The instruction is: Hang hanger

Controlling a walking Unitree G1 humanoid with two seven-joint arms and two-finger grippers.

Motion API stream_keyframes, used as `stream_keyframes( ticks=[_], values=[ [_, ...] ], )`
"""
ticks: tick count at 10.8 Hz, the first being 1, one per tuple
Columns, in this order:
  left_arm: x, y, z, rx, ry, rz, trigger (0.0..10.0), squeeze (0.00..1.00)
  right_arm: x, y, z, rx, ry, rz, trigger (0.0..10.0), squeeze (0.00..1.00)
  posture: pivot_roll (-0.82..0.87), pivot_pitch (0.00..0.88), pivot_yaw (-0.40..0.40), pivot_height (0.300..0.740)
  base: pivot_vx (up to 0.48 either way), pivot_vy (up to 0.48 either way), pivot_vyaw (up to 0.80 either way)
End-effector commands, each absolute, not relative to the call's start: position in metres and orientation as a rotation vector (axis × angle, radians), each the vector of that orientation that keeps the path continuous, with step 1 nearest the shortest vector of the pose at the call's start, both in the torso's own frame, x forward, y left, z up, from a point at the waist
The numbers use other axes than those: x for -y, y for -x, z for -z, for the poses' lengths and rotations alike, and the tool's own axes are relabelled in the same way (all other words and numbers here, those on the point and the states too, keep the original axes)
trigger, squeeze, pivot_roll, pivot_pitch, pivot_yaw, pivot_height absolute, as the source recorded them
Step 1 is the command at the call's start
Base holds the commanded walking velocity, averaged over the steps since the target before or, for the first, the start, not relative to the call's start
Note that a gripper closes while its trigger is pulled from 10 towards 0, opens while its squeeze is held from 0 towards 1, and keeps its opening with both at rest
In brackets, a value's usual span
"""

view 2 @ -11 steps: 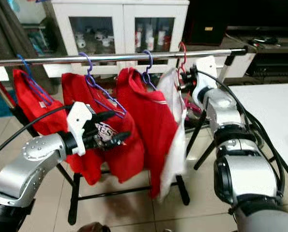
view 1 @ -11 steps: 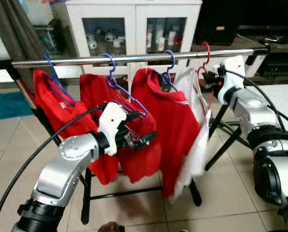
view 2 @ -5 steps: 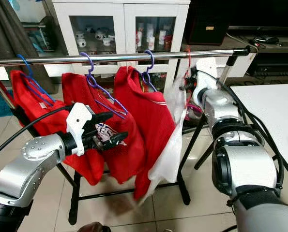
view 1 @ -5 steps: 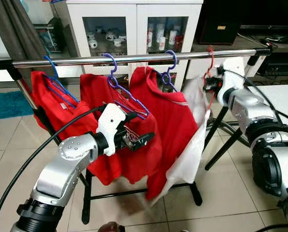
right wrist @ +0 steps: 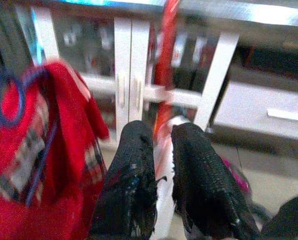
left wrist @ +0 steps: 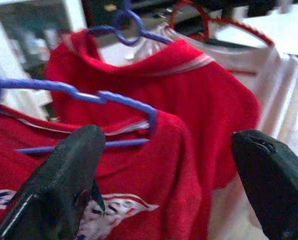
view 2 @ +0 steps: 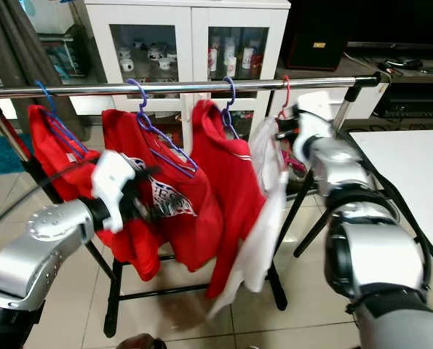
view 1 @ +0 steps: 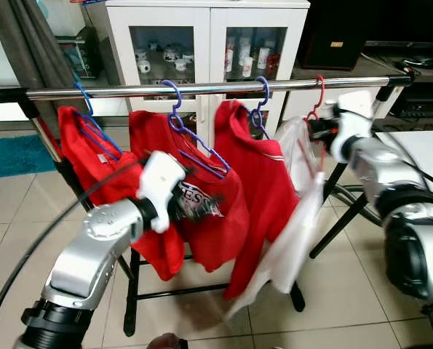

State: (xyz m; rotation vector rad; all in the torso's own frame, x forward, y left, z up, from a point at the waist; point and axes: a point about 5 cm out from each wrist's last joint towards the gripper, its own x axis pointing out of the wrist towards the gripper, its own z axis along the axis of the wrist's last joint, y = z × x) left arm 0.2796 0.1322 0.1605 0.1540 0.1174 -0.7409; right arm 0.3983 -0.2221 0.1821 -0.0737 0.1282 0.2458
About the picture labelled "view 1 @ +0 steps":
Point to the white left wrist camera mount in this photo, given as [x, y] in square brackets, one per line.
[161, 185]

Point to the plain red shirt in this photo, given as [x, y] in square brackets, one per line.
[85, 167]

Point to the white glass-door cabinet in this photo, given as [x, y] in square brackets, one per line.
[209, 14]

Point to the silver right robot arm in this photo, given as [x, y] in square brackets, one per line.
[412, 233]

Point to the black speaker gold badge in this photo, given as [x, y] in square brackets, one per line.
[332, 36]

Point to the chrome and black clothes rack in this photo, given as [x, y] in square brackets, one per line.
[201, 87]

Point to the white T-shirt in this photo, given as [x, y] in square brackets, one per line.
[296, 240]

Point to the red shirt white print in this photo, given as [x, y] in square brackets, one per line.
[223, 240]

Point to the red plastic hanger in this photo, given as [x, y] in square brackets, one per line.
[322, 91]

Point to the grey curtain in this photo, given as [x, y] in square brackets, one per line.
[34, 43]

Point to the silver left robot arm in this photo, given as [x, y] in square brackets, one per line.
[92, 247]

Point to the red shirt white stripe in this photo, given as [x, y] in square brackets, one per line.
[256, 189]

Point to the teal floor mat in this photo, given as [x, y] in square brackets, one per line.
[16, 156]

